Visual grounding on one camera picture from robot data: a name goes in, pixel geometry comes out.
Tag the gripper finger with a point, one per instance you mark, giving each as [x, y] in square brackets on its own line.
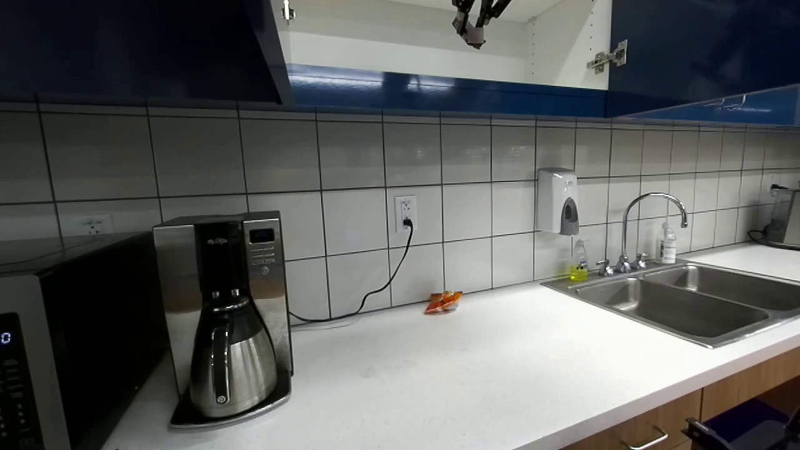
[462, 14]
[480, 31]

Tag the blue cabinet door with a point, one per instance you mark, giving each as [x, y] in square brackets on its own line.
[125, 50]
[700, 44]

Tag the orange candy bar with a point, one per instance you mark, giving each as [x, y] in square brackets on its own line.
[442, 302]

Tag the white soap dispenser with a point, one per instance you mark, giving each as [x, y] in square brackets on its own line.
[553, 200]

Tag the yellow dish soap bottle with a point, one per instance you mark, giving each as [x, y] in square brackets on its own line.
[578, 272]

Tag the chrome tap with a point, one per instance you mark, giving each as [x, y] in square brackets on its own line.
[625, 250]

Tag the white pump bottle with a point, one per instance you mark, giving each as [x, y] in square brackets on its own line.
[668, 250]

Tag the steel coffee maker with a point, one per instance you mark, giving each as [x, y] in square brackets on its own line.
[262, 281]

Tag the steel double sink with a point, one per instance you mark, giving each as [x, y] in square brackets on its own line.
[669, 309]

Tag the grey countertop appliance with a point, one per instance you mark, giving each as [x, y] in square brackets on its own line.
[784, 219]

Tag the steel coffee carafe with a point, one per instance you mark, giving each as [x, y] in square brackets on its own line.
[240, 369]

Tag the wooden drawer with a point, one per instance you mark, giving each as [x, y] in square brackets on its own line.
[662, 419]

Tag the dark blue chair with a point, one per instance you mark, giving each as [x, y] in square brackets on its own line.
[750, 428]

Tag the black microwave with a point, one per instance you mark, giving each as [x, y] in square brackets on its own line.
[94, 325]

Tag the blue wall cabinet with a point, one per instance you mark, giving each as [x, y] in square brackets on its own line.
[437, 87]

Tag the white wall socket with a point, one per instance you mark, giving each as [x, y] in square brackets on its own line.
[405, 209]
[94, 225]

